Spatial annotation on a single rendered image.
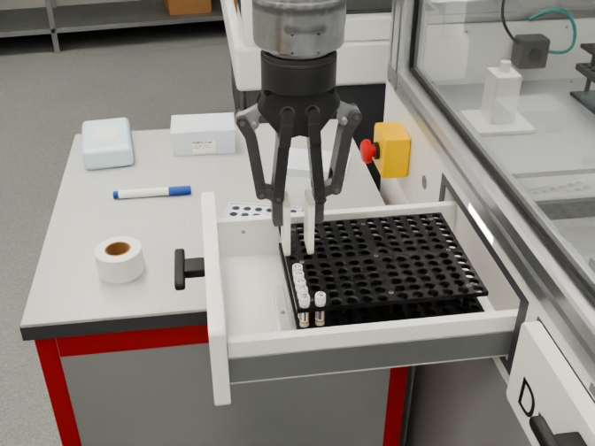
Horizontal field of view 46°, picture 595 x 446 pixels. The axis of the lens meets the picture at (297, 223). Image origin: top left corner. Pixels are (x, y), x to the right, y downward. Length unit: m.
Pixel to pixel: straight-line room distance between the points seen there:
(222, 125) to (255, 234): 0.50
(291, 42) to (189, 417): 0.70
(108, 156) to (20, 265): 1.22
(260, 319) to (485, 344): 0.27
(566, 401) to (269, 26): 0.44
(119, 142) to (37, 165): 1.81
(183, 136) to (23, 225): 1.46
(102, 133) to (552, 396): 1.01
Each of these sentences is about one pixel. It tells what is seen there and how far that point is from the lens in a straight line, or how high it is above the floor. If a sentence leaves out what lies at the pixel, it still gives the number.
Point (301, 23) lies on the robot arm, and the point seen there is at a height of 1.21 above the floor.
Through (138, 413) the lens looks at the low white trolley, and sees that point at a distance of 1.17.
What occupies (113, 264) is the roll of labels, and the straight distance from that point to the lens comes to 1.06.
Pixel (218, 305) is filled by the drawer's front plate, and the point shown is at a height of 0.93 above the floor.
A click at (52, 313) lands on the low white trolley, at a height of 0.76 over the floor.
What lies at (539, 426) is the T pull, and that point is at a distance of 0.68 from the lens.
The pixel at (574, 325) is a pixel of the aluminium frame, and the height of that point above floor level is 0.97.
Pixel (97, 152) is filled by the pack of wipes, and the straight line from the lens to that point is 1.39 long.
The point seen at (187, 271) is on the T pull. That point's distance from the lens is 0.83.
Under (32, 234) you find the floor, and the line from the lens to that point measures 2.72.
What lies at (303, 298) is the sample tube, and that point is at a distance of 0.78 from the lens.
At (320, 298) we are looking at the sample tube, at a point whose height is 0.91.
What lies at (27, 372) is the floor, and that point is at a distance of 2.13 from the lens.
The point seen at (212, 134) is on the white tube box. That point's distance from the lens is 1.40.
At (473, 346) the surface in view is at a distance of 0.83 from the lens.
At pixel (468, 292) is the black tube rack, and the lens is 0.83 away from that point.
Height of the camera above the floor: 1.40
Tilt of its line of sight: 32 degrees down
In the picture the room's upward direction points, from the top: straight up
